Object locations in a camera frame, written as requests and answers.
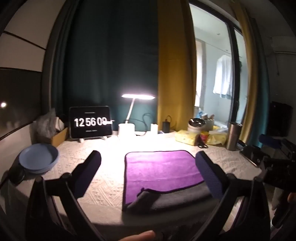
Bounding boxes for purple and grey towel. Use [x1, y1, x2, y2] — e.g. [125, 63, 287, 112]
[122, 150, 213, 214]

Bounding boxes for person's hand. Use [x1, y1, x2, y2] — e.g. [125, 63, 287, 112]
[119, 230, 156, 241]

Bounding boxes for black round object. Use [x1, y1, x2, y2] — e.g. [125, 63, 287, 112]
[0, 165, 25, 189]

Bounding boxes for steel tumbler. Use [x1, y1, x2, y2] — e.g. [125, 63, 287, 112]
[226, 122, 242, 151]

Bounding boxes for blue plastic bowl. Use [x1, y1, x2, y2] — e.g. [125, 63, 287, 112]
[18, 144, 59, 174]

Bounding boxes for yellow soft tissue pack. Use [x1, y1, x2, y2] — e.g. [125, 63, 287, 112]
[206, 131, 227, 146]

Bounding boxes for cardboard box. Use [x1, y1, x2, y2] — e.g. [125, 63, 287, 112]
[44, 128, 69, 147]

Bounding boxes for black scissors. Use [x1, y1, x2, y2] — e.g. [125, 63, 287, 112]
[197, 135, 208, 149]

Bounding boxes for red yellow-lid jar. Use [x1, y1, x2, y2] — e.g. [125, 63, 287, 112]
[200, 131, 209, 143]

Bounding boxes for clear plastic bag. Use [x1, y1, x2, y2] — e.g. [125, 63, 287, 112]
[35, 108, 65, 138]

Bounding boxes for stacked bowls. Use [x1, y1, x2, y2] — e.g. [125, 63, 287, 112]
[188, 118, 206, 133]

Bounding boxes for yellow tissue box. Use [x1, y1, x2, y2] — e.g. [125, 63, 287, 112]
[175, 130, 200, 146]

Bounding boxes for right side mustard curtain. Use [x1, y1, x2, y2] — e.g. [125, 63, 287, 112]
[231, 1, 258, 143]

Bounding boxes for tablet showing clock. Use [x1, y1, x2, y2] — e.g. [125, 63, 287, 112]
[69, 106, 113, 139]

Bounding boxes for hanging white shirt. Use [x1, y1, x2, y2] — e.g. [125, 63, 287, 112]
[213, 55, 233, 99]

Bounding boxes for white desk lamp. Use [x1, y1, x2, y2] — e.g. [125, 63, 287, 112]
[118, 93, 155, 138]

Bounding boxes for black power adapter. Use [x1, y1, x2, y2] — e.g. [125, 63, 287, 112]
[162, 115, 171, 133]

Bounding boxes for white phone charger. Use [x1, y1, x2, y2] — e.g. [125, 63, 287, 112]
[150, 123, 158, 135]

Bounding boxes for mustard yellow curtain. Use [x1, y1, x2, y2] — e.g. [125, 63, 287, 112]
[158, 1, 197, 131]

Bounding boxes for dark green curtain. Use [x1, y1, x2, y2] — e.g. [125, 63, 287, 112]
[51, 1, 159, 132]

